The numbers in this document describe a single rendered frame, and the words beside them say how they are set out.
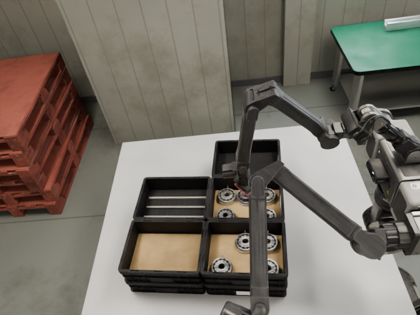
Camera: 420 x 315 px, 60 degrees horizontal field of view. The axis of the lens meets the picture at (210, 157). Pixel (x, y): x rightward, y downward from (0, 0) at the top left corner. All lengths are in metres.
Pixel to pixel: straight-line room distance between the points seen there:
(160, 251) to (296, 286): 0.71
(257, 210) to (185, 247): 0.85
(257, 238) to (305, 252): 0.91
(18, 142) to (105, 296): 1.45
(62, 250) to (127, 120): 1.35
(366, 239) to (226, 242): 0.91
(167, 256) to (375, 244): 1.09
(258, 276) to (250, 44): 3.23
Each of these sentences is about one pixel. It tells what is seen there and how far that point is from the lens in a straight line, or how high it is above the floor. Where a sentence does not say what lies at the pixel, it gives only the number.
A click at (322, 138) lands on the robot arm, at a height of 1.46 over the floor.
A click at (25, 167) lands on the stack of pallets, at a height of 0.59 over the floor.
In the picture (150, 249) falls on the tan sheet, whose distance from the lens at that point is 1.99.
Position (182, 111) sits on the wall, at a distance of 3.57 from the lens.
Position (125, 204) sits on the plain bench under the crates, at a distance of 2.39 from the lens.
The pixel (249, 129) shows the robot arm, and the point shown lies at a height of 1.53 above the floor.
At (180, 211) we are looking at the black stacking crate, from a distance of 2.09.
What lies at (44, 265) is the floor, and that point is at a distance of 3.28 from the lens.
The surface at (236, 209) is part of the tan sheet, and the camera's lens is 2.04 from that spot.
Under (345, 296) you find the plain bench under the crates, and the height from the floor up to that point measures 0.70.
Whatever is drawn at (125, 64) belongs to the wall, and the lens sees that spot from 3.34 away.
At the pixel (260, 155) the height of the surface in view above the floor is 0.83.
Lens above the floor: 2.47
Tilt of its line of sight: 45 degrees down
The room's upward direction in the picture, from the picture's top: 10 degrees counter-clockwise
